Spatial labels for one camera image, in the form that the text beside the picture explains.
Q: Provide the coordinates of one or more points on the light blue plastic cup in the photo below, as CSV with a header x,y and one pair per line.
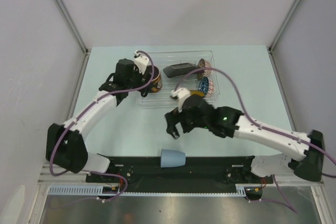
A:
x,y
171,158

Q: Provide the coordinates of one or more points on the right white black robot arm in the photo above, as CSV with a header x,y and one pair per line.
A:
x,y
296,156

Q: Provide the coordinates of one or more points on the clear wire dish rack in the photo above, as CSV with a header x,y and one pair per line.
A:
x,y
163,59

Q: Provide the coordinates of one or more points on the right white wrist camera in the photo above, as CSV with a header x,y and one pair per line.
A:
x,y
180,95

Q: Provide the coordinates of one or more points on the beige patterned bowl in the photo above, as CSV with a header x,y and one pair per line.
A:
x,y
206,66

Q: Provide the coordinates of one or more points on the yellow round plate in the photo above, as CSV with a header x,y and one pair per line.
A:
x,y
198,93

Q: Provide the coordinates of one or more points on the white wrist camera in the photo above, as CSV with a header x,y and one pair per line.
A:
x,y
141,60
180,95

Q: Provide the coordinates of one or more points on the blue patterned bowl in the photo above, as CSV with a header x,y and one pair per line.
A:
x,y
207,86

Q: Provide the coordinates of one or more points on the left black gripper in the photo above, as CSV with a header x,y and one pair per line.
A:
x,y
140,83

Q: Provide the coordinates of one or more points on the aluminium frame rail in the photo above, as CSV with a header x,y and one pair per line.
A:
x,y
69,178

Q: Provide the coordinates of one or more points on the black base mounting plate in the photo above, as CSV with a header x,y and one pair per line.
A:
x,y
199,175

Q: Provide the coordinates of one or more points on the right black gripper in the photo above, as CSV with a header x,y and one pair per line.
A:
x,y
174,117

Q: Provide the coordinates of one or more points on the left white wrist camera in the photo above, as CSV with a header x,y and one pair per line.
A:
x,y
141,60

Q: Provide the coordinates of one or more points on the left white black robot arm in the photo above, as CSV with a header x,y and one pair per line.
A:
x,y
66,142

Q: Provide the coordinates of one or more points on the black floral square plate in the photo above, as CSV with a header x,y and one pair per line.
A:
x,y
179,69

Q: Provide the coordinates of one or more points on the white slotted cable duct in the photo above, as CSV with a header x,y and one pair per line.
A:
x,y
106,191

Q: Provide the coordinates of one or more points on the red black lacquer cup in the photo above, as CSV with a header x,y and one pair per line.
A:
x,y
155,86

